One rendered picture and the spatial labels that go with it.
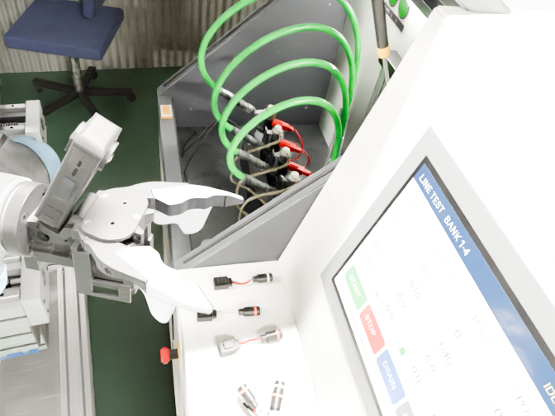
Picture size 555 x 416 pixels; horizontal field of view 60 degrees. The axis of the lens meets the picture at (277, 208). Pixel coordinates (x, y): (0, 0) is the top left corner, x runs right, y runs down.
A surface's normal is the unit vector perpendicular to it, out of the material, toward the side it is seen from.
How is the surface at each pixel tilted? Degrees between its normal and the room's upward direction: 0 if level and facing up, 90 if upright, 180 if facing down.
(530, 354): 76
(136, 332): 0
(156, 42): 90
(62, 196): 86
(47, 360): 0
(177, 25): 90
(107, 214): 8
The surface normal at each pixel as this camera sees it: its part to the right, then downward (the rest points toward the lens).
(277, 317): 0.15, -0.68
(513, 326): -0.90, -0.10
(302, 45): 0.22, 0.73
